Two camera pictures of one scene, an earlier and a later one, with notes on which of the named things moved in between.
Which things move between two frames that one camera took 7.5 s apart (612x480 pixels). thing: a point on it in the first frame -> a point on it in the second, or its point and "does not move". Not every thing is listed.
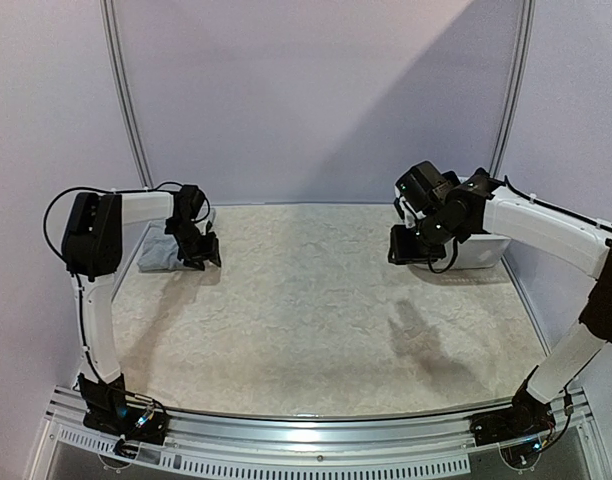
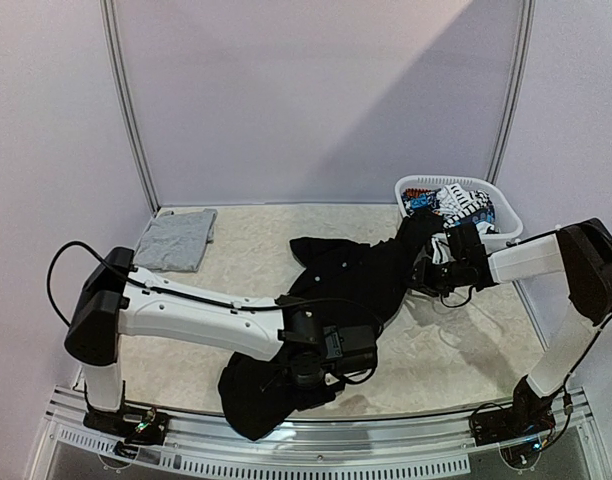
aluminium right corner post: x=513 y=100 does not move
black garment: x=480 y=175 -> x=350 y=283
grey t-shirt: x=160 y=251 does not move
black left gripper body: x=191 y=243 -> x=306 y=387
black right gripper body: x=408 y=242 -> x=431 y=270
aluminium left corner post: x=119 y=84 does not move
